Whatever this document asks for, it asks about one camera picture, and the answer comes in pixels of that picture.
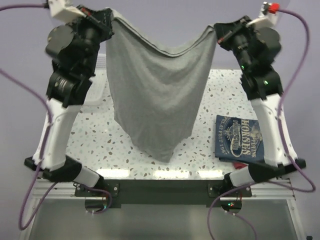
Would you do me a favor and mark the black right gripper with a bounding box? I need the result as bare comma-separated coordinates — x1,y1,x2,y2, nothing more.
214,15,258,72

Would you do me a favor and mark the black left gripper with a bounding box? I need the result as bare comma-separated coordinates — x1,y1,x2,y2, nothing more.
65,3,115,74

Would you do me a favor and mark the grey tank top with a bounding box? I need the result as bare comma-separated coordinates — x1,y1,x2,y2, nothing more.
105,10,217,162

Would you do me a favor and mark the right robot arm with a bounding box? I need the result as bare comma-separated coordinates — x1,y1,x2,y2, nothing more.
214,16,306,197

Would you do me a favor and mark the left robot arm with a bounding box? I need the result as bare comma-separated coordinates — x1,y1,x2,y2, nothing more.
24,4,114,196

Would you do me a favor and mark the folded blue printed tank top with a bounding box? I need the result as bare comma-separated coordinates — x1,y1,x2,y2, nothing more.
215,115,264,163

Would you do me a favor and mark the white plastic basket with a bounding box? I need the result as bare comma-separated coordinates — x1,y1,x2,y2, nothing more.
83,53,108,107

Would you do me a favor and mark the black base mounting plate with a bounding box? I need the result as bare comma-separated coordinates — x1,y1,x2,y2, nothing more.
74,177,253,209

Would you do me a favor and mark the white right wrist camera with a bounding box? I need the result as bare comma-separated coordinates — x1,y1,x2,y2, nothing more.
246,1,280,29

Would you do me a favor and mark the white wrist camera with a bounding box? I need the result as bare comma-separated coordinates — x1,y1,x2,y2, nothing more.
47,0,85,23
246,1,280,29

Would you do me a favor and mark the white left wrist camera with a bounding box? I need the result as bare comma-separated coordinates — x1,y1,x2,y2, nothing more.
47,0,85,23

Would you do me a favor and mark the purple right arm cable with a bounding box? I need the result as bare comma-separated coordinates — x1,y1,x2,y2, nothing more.
207,8,316,240

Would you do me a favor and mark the aluminium rail frame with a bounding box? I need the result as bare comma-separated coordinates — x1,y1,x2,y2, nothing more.
27,179,306,240

